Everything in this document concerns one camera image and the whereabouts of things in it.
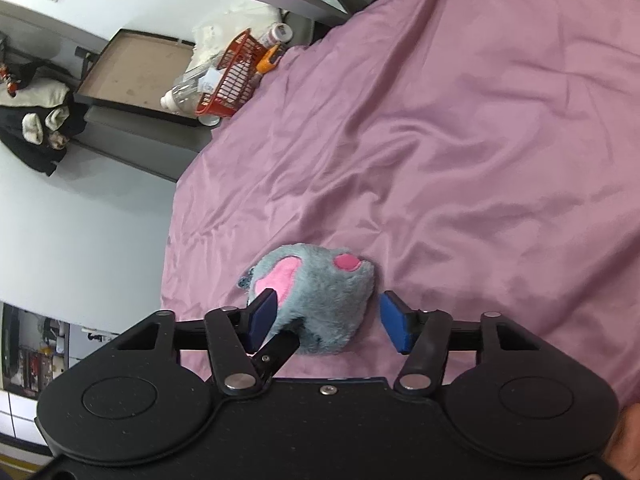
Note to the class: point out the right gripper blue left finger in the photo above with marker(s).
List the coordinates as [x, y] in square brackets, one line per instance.
[241, 362]

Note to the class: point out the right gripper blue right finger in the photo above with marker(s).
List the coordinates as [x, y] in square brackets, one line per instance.
[422, 337]

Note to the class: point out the grey pink plush toy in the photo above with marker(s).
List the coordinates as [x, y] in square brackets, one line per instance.
[322, 294]

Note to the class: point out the person right hand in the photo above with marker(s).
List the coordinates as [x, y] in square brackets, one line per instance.
[623, 451]

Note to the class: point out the purple bed sheet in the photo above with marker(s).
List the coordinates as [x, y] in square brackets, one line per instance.
[482, 154]

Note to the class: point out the clear plastic jar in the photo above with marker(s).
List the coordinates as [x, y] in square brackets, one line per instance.
[185, 94]

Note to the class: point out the red plastic basket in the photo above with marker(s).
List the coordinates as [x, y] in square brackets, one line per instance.
[237, 68]

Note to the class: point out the orange bottle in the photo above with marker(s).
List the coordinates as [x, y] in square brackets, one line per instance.
[271, 59]

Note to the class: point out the black white hanging clothes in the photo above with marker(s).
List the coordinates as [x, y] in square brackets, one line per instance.
[39, 116]

